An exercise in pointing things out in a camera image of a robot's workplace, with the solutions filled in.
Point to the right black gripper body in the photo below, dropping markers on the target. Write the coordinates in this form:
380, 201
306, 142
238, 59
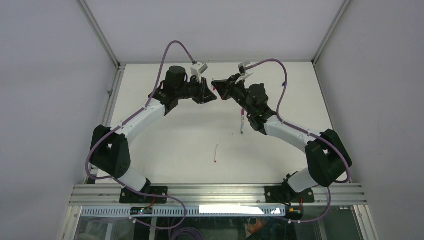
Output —
236, 90

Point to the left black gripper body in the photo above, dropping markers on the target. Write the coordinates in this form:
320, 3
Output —
195, 90

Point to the white pen red end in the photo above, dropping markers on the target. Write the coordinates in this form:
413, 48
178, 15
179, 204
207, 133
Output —
215, 153

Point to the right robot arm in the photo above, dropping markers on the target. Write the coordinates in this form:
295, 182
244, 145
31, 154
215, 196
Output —
326, 156

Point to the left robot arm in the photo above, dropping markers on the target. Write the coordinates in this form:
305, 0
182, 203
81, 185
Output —
110, 147

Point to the orange object below table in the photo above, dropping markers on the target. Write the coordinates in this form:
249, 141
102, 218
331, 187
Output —
254, 224

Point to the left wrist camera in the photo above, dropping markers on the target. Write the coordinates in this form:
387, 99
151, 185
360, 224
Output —
197, 69

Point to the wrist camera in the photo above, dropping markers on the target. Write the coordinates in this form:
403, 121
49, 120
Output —
197, 69
244, 74

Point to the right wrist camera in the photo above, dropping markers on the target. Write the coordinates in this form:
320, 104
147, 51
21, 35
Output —
244, 74

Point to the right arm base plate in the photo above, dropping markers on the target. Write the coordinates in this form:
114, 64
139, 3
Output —
284, 194

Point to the white slotted cable duct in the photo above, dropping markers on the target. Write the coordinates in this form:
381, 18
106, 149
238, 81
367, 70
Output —
203, 210

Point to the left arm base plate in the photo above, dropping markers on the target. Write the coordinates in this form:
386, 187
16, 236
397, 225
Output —
159, 192

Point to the aluminium frame rail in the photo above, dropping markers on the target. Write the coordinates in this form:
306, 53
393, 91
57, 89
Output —
92, 195

